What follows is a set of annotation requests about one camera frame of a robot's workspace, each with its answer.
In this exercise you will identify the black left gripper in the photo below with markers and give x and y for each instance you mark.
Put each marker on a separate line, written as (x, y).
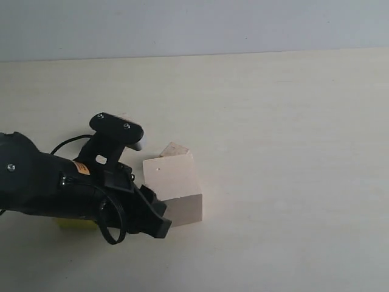
(110, 199)

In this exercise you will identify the large pale wooden cube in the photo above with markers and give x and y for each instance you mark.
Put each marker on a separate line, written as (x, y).
(174, 180)

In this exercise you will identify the yellow cube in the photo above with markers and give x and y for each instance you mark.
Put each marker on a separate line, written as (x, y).
(67, 223)

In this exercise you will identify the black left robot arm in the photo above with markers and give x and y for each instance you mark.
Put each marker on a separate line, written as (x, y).
(31, 180)

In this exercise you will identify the small light wooden cube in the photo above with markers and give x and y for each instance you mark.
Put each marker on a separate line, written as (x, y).
(174, 149)

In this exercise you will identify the medium plywood cube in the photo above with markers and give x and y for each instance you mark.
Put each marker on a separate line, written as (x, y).
(127, 117)

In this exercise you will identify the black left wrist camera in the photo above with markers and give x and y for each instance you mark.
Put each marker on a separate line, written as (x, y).
(112, 135)

